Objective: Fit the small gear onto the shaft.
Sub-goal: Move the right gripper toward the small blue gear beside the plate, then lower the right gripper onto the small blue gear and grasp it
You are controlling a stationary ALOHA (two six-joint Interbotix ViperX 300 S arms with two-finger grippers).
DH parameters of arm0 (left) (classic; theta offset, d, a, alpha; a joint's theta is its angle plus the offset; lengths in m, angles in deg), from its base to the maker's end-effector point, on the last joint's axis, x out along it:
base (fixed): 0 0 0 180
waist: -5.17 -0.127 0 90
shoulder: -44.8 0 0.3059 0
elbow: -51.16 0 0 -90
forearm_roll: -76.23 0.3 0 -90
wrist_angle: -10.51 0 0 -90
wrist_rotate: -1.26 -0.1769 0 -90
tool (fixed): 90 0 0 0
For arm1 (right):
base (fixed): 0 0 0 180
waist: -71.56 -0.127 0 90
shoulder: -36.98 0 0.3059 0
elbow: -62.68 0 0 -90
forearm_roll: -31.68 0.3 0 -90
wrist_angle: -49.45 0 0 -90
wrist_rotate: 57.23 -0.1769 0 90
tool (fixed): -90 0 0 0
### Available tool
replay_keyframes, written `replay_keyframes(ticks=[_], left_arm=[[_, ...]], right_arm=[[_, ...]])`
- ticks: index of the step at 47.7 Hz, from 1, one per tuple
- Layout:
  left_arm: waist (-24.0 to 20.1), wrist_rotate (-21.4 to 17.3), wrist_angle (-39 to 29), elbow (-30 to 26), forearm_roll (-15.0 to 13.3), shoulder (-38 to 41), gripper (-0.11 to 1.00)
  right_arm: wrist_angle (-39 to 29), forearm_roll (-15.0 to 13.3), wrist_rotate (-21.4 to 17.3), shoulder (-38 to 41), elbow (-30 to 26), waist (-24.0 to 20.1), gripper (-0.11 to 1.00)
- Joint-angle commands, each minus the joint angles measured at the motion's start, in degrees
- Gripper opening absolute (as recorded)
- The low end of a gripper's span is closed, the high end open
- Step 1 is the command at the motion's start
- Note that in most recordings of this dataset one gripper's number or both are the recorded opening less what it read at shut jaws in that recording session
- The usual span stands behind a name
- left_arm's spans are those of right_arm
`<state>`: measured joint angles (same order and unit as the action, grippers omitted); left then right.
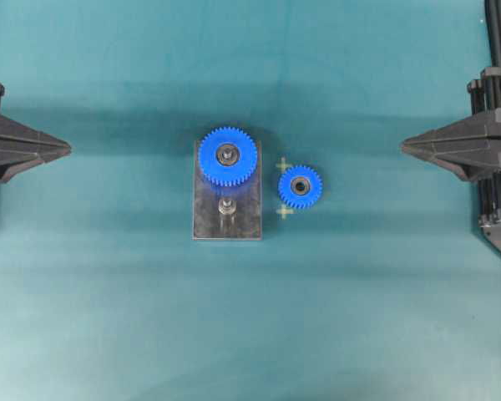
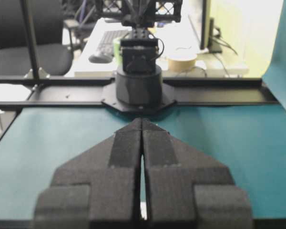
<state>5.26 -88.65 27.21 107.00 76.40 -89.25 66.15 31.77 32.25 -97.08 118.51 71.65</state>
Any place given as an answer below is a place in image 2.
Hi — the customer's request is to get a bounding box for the black office chair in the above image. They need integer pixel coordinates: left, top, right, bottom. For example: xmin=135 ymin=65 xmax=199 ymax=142
xmin=0 ymin=0 xmax=73 ymax=76

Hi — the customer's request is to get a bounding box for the black monitor stand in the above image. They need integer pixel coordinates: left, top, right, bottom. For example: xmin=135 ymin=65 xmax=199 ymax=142
xmin=199 ymin=17 xmax=223 ymax=53

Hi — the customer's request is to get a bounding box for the brown tape roll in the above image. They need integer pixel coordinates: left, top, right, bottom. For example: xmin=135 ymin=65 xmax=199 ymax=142
xmin=167 ymin=53 xmax=197 ymax=72

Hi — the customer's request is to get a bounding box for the black keyboard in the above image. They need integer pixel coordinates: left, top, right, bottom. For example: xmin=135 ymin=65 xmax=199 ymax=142
xmin=96 ymin=30 xmax=129 ymax=56

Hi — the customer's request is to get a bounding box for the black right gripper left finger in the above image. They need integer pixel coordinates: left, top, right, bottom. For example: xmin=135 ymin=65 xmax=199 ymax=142
xmin=34 ymin=118 xmax=142 ymax=229

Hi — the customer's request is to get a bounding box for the black upright frame post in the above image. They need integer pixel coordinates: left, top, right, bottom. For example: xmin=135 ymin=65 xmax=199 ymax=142
xmin=20 ymin=0 xmax=50 ymax=81

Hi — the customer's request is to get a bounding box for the white desk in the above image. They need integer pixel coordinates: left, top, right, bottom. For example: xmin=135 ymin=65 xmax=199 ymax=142
xmin=74 ymin=14 xmax=250 ymax=77

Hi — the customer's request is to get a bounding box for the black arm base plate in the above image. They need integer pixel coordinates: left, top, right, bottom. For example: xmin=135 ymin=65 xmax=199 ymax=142
xmin=101 ymin=83 xmax=176 ymax=114

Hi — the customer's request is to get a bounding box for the black aluminium frame rail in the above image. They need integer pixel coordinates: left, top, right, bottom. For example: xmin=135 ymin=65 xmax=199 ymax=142
xmin=0 ymin=76 xmax=277 ymax=111

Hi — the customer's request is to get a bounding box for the green cup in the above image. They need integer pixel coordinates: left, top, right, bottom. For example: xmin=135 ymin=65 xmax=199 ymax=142
xmin=112 ymin=37 xmax=123 ymax=65

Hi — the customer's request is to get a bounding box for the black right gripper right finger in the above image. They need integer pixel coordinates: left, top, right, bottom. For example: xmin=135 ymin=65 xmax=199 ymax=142
xmin=142 ymin=119 xmax=253 ymax=229

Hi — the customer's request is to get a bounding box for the black computer mouse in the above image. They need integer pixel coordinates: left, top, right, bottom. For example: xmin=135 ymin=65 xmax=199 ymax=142
xmin=88 ymin=52 xmax=112 ymax=64

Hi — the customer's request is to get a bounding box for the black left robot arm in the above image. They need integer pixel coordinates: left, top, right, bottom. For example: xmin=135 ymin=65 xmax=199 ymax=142
xmin=95 ymin=0 xmax=183 ymax=109

